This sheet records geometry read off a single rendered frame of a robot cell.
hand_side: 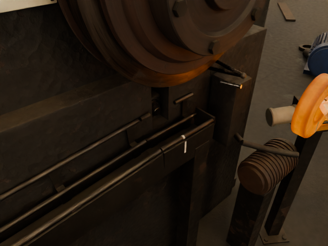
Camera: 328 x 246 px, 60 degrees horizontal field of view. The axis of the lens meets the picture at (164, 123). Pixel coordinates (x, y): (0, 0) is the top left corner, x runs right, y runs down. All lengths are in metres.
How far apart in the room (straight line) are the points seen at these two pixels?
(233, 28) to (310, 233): 1.17
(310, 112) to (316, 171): 1.19
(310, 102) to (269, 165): 0.37
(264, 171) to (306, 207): 0.70
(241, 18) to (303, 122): 0.27
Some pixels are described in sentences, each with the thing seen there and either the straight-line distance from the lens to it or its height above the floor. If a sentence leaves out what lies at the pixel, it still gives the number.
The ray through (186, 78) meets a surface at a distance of 0.65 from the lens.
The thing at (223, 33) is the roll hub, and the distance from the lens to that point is 0.56.
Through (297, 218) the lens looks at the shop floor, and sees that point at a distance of 1.59.
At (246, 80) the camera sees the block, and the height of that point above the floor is 0.80.
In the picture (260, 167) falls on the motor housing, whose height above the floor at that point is 0.53.
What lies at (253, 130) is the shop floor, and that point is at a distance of 2.01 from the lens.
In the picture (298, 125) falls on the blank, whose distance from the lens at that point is 0.70.
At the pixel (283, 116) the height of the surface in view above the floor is 0.68.
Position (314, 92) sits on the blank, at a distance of 0.69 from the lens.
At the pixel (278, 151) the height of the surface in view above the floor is 0.56.
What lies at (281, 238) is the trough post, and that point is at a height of 0.01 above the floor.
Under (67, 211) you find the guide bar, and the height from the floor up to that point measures 0.69.
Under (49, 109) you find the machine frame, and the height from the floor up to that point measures 0.87.
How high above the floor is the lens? 1.20
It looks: 37 degrees down
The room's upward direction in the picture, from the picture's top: straight up
